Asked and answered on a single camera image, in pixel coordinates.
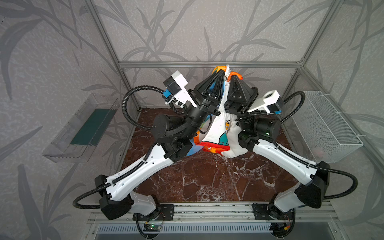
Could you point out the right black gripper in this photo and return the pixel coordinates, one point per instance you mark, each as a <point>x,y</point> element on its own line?
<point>240,105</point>

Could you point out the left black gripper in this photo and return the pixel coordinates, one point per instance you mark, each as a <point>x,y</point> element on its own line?
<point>206,102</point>

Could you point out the colourful rainbow kids jacket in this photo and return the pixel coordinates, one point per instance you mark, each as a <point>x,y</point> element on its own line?
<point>220,134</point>

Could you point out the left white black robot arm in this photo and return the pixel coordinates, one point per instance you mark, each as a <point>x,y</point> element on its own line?
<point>173,141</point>

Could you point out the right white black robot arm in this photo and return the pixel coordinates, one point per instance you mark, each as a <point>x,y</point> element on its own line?
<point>259,120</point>

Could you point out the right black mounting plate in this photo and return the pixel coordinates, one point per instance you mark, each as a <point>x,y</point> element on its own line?
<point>259,211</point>

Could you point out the black mounting plate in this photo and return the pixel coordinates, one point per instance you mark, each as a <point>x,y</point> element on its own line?
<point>259,211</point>
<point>163,212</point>

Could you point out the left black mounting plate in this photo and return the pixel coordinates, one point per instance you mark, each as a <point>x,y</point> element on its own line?
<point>163,212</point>

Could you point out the left green circuit board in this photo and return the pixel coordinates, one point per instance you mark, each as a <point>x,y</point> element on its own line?
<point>152,227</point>

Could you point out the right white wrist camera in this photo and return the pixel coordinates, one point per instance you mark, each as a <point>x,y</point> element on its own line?
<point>271,102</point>

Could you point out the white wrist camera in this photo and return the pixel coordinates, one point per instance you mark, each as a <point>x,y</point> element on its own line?
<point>271,102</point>
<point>175,88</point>

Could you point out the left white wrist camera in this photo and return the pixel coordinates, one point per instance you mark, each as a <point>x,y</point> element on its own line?
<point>175,88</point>

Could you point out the white wire mesh basket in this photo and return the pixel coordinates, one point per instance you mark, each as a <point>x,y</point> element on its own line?
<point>322,125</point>

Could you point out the aluminium frame of enclosure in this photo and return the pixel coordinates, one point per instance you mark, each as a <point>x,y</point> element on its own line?
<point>335,47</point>

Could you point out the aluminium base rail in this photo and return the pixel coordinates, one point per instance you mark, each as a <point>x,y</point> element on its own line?
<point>225,212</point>

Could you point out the right circuit board with wires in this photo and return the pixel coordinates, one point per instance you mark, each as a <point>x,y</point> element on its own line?
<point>280,229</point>

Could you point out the clear plastic wall tray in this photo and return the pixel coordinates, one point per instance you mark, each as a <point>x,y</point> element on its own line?
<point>78,139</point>

